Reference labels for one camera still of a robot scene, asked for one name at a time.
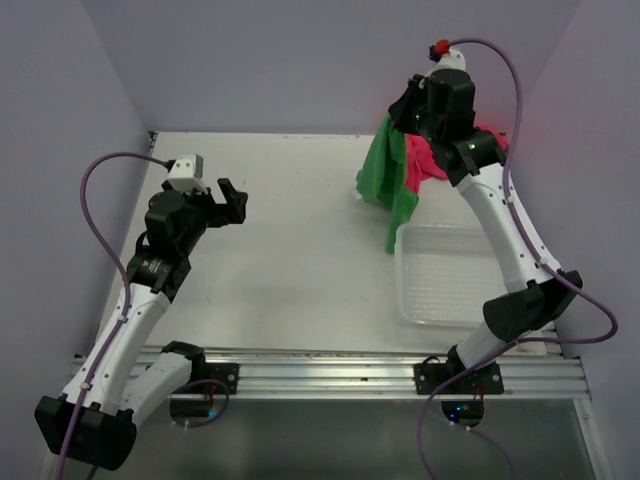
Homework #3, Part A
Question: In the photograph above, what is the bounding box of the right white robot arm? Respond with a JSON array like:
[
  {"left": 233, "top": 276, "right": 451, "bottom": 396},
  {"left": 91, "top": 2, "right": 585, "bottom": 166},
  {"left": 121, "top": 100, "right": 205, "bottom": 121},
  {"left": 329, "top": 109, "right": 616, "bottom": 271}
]
[{"left": 388, "top": 68, "right": 583, "bottom": 393}]

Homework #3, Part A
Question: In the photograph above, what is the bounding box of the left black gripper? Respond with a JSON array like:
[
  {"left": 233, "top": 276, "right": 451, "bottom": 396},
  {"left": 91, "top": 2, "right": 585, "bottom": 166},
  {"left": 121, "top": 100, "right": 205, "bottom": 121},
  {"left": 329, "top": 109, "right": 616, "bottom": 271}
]
[{"left": 176, "top": 178, "right": 246, "bottom": 254}]

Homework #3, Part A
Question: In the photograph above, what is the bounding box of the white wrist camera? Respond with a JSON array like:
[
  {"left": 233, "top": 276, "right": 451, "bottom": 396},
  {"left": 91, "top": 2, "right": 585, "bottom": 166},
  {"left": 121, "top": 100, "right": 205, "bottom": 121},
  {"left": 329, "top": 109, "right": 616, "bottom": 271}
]
[
  {"left": 167, "top": 153, "right": 207, "bottom": 193},
  {"left": 426, "top": 39, "right": 466, "bottom": 76}
]

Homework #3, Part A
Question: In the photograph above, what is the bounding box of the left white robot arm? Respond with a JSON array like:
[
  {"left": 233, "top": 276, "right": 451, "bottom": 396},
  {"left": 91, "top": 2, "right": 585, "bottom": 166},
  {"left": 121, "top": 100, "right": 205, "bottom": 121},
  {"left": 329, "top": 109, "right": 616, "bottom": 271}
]
[{"left": 35, "top": 178, "right": 248, "bottom": 471}]

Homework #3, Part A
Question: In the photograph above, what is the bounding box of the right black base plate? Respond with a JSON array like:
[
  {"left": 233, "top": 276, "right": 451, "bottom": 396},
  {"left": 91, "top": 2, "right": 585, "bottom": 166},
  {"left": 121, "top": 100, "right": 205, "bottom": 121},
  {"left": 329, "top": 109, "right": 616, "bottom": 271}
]
[{"left": 413, "top": 362, "right": 505, "bottom": 395}]

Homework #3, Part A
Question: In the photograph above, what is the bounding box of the clear plastic tray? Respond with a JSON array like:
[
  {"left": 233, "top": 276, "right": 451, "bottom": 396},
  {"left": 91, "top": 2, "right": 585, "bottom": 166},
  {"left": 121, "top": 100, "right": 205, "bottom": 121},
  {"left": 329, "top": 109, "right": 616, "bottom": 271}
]
[{"left": 394, "top": 224, "right": 506, "bottom": 330}]

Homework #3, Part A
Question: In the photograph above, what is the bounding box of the pink towel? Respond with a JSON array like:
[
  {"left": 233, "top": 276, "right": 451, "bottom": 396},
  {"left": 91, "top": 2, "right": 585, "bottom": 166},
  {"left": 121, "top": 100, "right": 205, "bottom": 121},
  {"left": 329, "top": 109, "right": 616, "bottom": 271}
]
[{"left": 405, "top": 122, "right": 510, "bottom": 195}]

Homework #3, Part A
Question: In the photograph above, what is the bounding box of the green towel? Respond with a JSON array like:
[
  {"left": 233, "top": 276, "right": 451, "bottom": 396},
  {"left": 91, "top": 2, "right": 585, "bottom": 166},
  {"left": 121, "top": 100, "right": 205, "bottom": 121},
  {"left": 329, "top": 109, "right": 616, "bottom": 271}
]
[{"left": 356, "top": 113, "right": 419, "bottom": 254}]

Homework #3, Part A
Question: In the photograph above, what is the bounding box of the aluminium mounting rail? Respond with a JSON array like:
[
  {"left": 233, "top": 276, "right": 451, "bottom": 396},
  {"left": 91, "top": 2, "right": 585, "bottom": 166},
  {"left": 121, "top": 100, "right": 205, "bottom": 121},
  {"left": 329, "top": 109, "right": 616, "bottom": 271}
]
[{"left": 205, "top": 348, "right": 590, "bottom": 400}]

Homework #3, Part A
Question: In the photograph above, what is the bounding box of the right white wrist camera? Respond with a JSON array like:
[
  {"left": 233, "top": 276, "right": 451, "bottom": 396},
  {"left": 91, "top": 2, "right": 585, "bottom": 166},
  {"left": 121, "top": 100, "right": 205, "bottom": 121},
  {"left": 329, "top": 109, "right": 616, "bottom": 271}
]
[{"left": 426, "top": 39, "right": 466, "bottom": 76}]

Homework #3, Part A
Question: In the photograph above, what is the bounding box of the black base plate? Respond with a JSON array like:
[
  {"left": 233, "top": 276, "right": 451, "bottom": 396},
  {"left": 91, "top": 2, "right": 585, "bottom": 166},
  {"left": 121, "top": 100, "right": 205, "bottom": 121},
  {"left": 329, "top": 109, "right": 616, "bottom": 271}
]
[
  {"left": 413, "top": 362, "right": 505, "bottom": 395},
  {"left": 190, "top": 362, "right": 240, "bottom": 396}
]

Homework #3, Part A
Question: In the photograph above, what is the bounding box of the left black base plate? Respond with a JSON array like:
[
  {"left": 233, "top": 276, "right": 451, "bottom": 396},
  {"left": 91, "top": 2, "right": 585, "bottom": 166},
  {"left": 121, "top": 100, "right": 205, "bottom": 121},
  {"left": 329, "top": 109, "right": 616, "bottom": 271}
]
[{"left": 190, "top": 362, "right": 240, "bottom": 396}]

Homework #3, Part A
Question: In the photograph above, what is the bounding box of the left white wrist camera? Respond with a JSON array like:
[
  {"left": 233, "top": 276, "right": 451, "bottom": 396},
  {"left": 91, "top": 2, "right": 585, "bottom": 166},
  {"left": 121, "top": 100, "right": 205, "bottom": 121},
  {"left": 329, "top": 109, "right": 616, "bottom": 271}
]
[{"left": 167, "top": 153, "right": 207, "bottom": 193}]

